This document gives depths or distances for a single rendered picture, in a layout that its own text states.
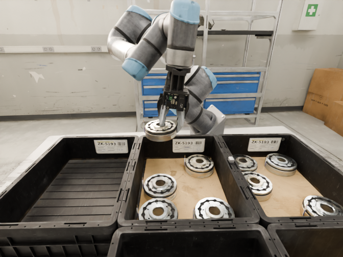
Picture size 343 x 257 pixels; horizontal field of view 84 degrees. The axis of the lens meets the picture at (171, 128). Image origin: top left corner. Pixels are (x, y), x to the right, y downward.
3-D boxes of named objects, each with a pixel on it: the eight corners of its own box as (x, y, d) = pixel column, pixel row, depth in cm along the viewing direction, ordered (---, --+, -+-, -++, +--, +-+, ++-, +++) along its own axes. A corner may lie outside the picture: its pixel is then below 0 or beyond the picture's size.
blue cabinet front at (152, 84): (143, 116, 256) (140, 73, 232) (196, 114, 262) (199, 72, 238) (143, 117, 253) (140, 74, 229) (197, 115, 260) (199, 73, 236)
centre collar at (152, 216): (150, 204, 52) (150, 203, 52) (168, 205, 52) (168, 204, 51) (147, 220, 48) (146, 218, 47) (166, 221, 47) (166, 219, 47)
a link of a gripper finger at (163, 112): (153, 135, 59) (162, 108, 55) (154, 127, 64) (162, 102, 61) (163, 137, 59) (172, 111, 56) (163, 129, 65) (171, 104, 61)
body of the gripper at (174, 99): (161, 111, 54) (165, 67, 49) (161, 102, 62) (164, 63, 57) (187, 113, 55) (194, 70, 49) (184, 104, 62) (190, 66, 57)
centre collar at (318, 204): (311, 202, 53) (311, 200, 53) (329, 202, 53) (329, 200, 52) (323, 217, 48) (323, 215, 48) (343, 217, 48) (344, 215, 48)
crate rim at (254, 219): (140, 140, 75) (139, 134, 74) (216, 139, 76) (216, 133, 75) (116, 234, 39) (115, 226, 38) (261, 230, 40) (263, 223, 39)
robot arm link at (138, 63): (96, 46, 91) (117, 65, 53) (110, 27, 90) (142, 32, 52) (116, 62, 98) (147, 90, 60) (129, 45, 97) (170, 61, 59)
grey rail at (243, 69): (133, 72, 237) (133, 68, 235) (265, 70, 251) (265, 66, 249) (132, 73, 228) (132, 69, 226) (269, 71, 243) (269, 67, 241)
